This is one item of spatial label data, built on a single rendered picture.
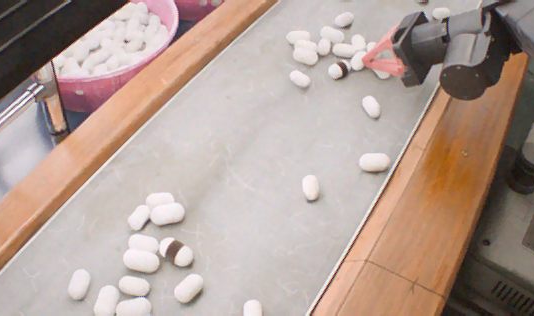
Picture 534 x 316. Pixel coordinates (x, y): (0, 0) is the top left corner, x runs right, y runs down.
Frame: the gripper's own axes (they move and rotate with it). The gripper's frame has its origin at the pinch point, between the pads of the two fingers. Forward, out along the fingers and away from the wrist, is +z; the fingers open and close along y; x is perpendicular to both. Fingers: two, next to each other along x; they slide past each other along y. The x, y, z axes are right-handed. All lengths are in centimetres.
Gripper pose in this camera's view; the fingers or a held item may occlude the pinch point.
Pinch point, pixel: (368, 61)
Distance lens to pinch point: 81.6
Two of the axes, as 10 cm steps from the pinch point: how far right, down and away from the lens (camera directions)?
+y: -5.0, 6.3, -6.0
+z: -6.9, 1.2, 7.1
